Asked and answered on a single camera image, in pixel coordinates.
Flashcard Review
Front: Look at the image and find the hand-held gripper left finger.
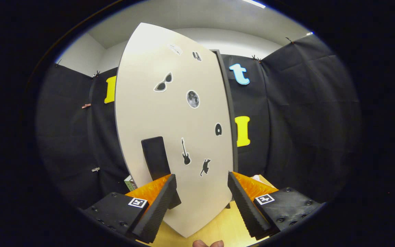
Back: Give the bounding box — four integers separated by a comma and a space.
80, 174, 178, 244

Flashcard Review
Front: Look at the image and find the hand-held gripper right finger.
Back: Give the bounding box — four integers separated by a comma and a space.
227, 171, 323, 240

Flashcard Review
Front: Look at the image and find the black door handle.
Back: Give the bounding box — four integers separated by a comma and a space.
141, 136, 182, 210

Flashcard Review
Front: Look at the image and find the dark grey cabinet body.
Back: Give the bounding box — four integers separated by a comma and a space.
211, 49, 239, 210

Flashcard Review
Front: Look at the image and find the black backdrop cloth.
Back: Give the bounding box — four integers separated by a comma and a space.
36, 33, 362, 210

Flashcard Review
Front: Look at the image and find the long ceiling light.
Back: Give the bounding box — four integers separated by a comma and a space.
240, 0, 266, 9

